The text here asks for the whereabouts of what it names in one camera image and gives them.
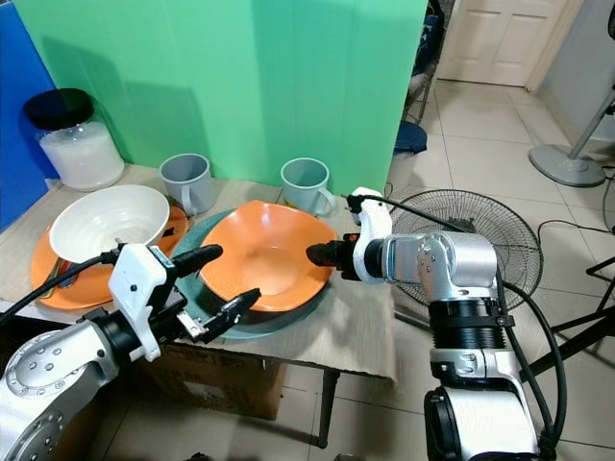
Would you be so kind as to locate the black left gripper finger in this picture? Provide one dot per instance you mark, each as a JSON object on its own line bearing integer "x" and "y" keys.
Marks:
{"x": 200, "y": 259}
{"x": 236, "y": 309}

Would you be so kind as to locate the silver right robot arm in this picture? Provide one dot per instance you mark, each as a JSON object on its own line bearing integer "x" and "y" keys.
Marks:
{"x": 452, "y": 269}

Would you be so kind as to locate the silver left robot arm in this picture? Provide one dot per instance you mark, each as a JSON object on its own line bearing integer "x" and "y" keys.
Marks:
{"x": 48, "y": 370}

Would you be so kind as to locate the teal plate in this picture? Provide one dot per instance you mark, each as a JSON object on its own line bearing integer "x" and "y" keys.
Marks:
{"x": 283, "y": 325}

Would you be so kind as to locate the orange bowl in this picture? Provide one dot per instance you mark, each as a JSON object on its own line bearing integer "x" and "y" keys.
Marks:
{"x": 269, "y": 248}

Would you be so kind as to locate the grey-green mug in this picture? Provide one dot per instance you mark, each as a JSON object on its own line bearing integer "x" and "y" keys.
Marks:
{"x": 306, "y": 184}

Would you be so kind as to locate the beige table cloth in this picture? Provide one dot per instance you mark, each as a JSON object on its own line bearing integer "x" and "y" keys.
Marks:
{"x": 351, "y": 331}

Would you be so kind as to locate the brown cardboard box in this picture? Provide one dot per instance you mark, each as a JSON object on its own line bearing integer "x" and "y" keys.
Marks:
{"x": 231, "y": 384}

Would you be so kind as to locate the grey mug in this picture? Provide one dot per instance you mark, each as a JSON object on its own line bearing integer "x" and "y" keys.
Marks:
{"x": 184, "y": 182}

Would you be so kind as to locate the orange plate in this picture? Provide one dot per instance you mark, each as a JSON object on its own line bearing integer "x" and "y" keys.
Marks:
{"x": 91, "y": 288}

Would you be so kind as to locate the white ribbed bowl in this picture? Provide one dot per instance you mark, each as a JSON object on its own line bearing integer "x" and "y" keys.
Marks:
{"x": 108, "y": 223}

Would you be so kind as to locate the metal cutlery piece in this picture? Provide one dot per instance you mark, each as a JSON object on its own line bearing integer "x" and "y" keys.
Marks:
{"x": 72, "y": 277}

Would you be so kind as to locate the black floor fan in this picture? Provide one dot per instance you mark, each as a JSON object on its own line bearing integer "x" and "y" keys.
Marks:
{"x": 461, "y": 213}

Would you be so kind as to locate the metal spoon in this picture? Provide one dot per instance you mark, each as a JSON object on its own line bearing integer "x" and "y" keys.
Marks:
{"x": 56, "y": 280}

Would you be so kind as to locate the black table leg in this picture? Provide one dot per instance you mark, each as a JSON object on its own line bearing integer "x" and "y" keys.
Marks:
{"x": 325, "y": 413}

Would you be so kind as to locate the blue bag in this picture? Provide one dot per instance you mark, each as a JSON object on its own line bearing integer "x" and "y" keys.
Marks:
{"x": 409, "y": 136}

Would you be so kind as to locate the glass jar with black lid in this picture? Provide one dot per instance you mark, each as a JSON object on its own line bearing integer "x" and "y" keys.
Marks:
{"x": 79, "y": 149}

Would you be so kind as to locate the green backdrop board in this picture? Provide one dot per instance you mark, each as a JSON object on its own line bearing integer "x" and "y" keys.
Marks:
{"x": 221, "y": 86}

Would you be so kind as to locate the blue partition board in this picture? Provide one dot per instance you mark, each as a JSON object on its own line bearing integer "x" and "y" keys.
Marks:
{"x": 17, "y": 115}

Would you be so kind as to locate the black tripod legs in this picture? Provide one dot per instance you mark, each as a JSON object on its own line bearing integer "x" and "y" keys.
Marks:
{"x": 577, "y": 336}

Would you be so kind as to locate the white panel door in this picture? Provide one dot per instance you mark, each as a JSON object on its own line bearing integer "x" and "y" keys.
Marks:
{"x": 500, "y": 38}

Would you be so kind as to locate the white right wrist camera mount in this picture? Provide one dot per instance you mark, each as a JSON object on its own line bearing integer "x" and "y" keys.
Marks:
{"x": 373, "y": 230}

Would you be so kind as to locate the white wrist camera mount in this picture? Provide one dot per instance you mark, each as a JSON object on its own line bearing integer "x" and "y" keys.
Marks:
{"x": 139, "y": 279}
{"x": 373, "y": 230}

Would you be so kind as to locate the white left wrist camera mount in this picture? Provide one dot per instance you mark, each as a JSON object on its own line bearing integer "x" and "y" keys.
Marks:
{"x": 139, "y": 279}

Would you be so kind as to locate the grey pedestal stand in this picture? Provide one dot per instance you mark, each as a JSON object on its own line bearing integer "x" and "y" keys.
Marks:
{"x": 562, "y": 165}

